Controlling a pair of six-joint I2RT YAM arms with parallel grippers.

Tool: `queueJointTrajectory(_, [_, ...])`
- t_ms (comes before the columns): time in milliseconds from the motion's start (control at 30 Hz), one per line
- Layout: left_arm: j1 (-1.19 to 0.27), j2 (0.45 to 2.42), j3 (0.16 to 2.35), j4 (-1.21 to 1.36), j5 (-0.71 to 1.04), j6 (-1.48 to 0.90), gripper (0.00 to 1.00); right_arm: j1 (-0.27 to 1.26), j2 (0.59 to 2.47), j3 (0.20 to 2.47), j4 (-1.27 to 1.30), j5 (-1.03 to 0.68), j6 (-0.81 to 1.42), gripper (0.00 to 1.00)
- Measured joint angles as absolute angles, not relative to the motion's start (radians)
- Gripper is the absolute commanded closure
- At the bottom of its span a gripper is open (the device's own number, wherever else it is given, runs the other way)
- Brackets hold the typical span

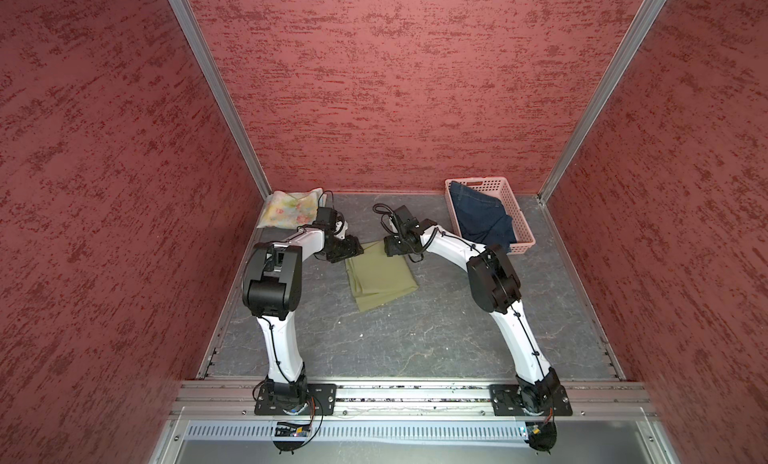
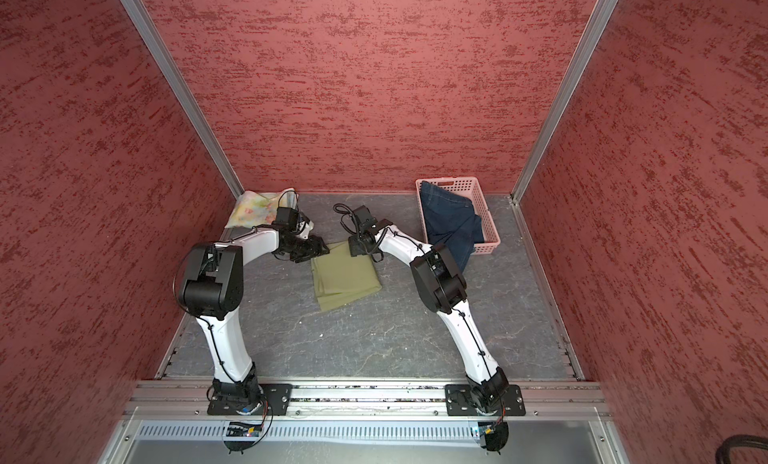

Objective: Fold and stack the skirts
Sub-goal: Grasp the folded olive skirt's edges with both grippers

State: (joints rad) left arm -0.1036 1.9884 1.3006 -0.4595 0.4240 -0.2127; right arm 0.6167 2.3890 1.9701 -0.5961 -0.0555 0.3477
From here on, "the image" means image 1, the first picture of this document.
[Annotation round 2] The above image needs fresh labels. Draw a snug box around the circuit board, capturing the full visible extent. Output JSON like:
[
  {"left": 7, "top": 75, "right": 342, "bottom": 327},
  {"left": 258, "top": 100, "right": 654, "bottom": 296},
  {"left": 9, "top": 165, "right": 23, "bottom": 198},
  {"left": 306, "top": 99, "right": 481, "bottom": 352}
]
[
  {"left": 526, "top": 422, "right": 557, "bottom": 440},
  {"left": 274, "top": 421, "right": 313, "bottom": 439}
]

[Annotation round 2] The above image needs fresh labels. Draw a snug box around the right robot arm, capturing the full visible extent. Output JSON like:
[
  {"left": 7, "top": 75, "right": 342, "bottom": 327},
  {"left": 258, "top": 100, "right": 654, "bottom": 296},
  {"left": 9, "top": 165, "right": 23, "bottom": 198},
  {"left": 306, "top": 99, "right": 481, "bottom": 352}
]
[{"left": 373, "top": 204, "right": 561, "bottom": 416}]

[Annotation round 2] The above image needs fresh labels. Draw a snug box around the olive green skirt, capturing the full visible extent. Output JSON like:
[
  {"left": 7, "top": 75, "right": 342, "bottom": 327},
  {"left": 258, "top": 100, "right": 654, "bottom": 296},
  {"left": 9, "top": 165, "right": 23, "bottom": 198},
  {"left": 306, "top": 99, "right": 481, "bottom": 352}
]
[{"left": 344, "top": 240, "right": 418, "bottom": 312}]

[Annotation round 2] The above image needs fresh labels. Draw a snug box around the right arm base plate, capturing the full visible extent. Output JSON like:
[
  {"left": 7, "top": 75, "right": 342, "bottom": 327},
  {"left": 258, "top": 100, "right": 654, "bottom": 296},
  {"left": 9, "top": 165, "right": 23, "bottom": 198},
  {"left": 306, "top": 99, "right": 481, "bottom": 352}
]
[{"left": 489, "top": 384, "right": 573, "bottom": 419}]

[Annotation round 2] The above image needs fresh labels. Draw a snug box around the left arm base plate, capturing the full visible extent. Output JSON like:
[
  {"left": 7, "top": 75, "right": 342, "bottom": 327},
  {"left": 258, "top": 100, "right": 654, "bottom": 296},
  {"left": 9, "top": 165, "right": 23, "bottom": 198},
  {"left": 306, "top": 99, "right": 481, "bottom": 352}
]
[{"left": 254, "top": 381, "right": 338, "bottom": 417}]

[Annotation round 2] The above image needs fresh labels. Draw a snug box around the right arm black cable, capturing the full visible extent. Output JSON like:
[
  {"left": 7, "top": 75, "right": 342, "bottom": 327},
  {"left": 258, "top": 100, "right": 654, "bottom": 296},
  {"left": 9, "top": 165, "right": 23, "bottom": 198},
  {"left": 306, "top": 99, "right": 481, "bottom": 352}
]
[{"left": 371, "top": 202, "right": 481, "bottom": 264}]

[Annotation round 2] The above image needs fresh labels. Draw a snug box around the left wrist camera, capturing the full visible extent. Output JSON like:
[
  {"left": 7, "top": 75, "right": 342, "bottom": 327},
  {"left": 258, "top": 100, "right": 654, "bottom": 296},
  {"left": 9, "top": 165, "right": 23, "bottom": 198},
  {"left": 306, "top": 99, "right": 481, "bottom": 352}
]
[{"left": 313, "top": 207, "right": 346, "bottom": 235}]

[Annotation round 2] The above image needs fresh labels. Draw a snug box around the right circuit board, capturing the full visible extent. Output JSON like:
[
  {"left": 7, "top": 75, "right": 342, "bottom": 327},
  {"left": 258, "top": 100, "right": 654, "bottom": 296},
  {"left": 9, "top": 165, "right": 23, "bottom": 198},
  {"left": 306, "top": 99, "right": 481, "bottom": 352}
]
[{"left": 526, "top": 422, "right": 557, "bottom": 440}]

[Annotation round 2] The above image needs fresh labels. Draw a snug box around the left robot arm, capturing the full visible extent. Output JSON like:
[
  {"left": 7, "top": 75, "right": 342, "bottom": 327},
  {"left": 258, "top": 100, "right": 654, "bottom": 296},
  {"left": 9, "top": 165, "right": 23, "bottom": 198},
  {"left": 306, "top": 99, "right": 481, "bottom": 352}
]
[{"left": 242, "top": 223, "right": 362, "bottom": 415}]

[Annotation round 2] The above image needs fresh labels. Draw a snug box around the pink plastic basket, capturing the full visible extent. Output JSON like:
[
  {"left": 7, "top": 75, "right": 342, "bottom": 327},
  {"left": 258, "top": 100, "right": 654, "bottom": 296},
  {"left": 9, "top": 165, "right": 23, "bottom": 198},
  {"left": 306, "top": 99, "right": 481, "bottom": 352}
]
[{"left": 444, "top": 177, "right": 536, "bottom": 255}]

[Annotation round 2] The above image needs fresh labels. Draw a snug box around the aluminium front rail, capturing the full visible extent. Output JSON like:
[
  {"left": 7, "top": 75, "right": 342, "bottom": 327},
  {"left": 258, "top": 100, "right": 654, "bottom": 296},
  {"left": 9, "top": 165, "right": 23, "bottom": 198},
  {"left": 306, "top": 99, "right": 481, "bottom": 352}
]
[{"left": 170, "top": 378, "right": 659, "bottom": 422}]

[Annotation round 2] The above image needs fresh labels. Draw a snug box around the floral pastel skirt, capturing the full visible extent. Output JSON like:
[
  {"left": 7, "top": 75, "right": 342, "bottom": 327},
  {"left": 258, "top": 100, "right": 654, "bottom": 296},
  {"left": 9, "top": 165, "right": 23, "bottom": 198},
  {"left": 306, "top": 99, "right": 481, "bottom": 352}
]
[{"left": 257, "top": 188, "right": 325, "bottom": 230}]

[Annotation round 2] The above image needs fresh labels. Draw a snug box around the blue denim skirt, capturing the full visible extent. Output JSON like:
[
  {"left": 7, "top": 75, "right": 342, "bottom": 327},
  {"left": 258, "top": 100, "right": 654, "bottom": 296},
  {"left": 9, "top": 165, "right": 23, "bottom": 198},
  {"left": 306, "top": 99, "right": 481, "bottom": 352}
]
[{"left": 449, "top": 181, "right": 518, "bottom": 250}]

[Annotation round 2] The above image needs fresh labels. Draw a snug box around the right corner aluminium post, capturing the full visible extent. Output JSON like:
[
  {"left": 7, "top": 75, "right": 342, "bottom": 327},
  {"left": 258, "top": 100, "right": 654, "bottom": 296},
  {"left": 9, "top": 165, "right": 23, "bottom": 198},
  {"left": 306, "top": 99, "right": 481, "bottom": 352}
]
[{"left": 538, "top": 0, "right": 668, "bottom": 207}]

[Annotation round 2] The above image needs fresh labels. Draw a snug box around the left corner aluminium post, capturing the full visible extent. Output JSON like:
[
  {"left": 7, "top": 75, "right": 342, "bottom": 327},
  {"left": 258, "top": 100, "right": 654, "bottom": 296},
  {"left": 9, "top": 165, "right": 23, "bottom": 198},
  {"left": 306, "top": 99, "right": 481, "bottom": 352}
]
[{"left": 168, "top": 0, "right": 272, "bottom": 199}]

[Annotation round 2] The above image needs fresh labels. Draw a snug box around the left circuit board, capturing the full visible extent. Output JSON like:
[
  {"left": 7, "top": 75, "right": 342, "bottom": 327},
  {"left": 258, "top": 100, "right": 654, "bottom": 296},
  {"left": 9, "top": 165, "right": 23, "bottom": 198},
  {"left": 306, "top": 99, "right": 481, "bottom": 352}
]
[{"left": 274, "top": 421, "right": 313, "bottom": 439}]

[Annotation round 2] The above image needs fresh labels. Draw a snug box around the corner aluminium post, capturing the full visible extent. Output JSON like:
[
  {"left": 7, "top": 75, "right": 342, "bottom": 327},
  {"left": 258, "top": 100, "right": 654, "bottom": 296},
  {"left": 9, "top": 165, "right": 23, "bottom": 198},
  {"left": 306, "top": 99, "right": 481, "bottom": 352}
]
[
  {"left": 538, "top": 0, "right": 668, "bottom": 207},
  {"left": 168, "top": 0, "right": 272, "bottom": 199}
]

